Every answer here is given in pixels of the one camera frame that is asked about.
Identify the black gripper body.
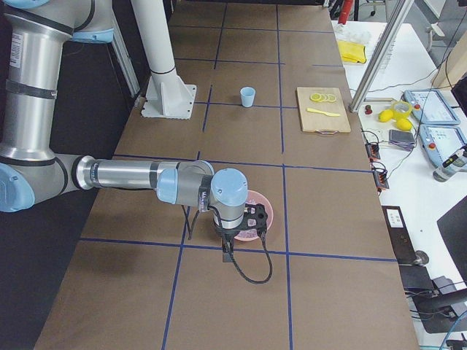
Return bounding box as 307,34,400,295
215,226,259,248

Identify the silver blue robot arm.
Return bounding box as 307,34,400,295
1,1,184,256

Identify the light blue plastic cup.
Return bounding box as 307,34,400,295
239,86,256,108

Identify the pink bowl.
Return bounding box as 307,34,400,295
233,190,275,244

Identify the bamboo cutting board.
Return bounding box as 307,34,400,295
296,87,351,133

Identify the bottom lemon slice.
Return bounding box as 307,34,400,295
309,93,319,102

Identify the lower black red connector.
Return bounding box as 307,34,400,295
371,162,390,195

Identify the black red connector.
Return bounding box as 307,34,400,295
371,162,390,195
365,143,380,162

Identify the upper black red connector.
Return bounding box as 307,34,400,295
365,143,380,162

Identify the whole yellow lemon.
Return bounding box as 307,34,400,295
378,109,393,123
395,118,413,132

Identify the dark purple pouch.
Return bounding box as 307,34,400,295
389,130,416,151

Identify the yellow tape roll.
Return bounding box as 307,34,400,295
390,101,412,120

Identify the yellow cloth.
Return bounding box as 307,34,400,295
337,40,367,63

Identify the black monitor at edge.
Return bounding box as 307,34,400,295
437,197,467,280

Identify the black monitor stand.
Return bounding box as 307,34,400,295
382,206,466,334

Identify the lower teach pendant tablet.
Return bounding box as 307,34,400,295
420,124,466,167

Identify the teach pendant tablet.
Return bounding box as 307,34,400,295
420,124,466,167
403,88,460,125

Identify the clear plastic bag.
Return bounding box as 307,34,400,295
333,23,371,45

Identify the upper teach pendant tablet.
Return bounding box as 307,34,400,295
403,88,460,125

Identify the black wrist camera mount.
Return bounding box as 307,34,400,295
242,203,268,236

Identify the metal cutting board handle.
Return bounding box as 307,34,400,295
315,130,339,136

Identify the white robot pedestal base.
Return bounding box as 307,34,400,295
131,0,197,120

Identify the aluminium frame post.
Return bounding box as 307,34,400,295
349,0,414,112

